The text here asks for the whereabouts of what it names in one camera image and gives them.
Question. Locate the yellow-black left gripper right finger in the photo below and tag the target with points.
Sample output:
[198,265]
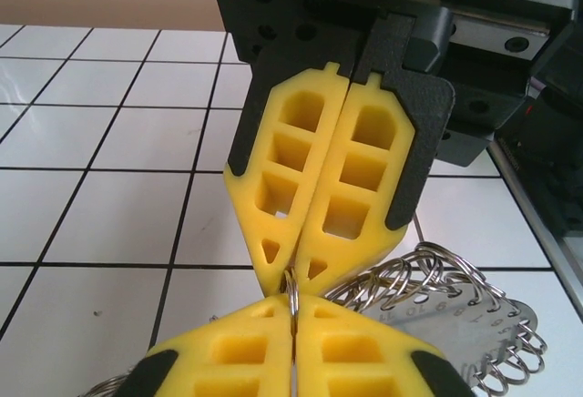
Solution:
[364,360]

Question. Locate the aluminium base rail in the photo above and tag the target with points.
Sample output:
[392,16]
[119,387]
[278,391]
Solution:
[569,260]

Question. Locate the oval steel plate with split rings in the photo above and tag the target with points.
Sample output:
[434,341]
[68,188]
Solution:
[432,319]

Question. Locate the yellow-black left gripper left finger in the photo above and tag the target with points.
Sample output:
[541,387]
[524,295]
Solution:
[218,360]

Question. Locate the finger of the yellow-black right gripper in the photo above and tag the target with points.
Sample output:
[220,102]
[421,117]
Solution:
[255,160]
[401,151]

